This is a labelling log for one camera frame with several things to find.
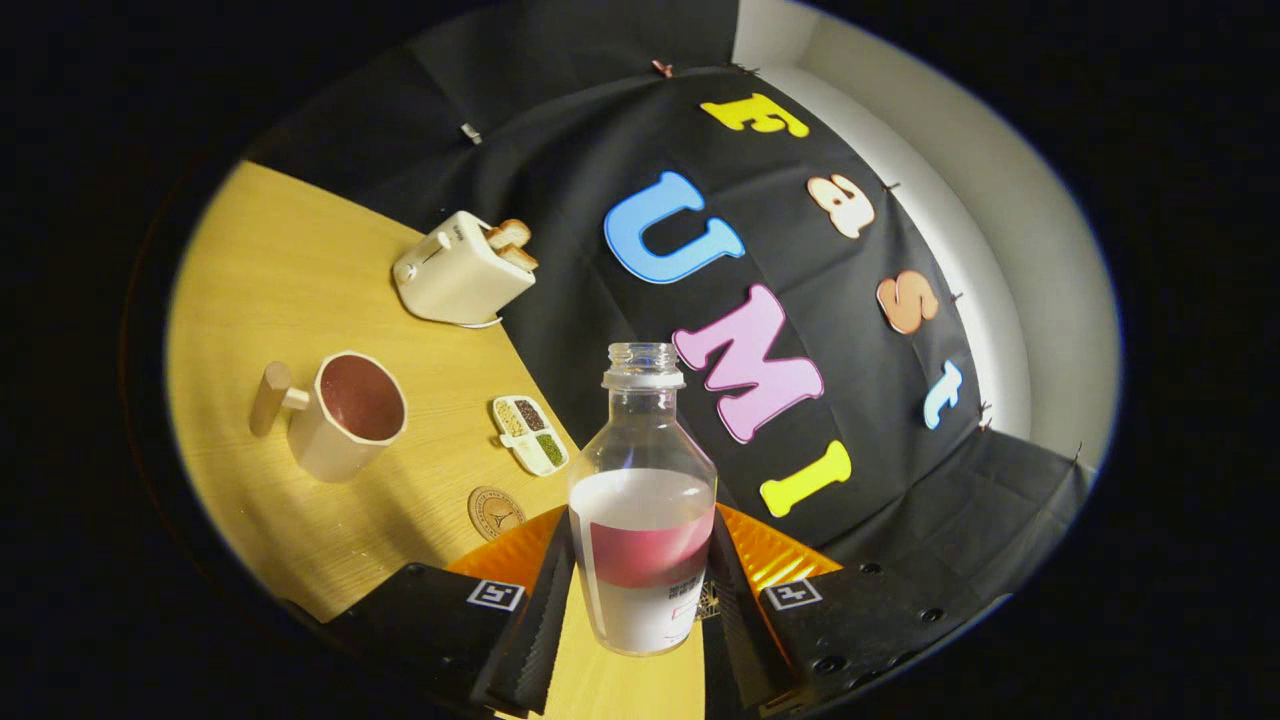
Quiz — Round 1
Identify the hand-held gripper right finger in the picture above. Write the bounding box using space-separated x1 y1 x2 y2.
703 503 969 717

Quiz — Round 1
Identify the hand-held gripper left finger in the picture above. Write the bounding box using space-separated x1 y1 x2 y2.
320 505 578 717

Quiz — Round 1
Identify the clear juice bottle red label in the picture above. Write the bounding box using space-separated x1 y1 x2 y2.
567 342 719 658

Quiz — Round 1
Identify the round wooden coaster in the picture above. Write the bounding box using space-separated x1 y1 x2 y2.
467 486 527 542

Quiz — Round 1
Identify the beige cup wooden handle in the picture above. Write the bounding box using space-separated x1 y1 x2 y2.
249 351 409 484

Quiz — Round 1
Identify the white divided snack tray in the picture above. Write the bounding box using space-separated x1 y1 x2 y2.
490 395 570 478

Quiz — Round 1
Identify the cream toaster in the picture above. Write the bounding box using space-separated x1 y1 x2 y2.
392 210 538 326

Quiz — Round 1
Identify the wooden table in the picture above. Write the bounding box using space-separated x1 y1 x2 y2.
165 160 706 720

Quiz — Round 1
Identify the black backdrop cloth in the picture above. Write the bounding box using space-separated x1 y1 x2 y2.
245 0 1096 641

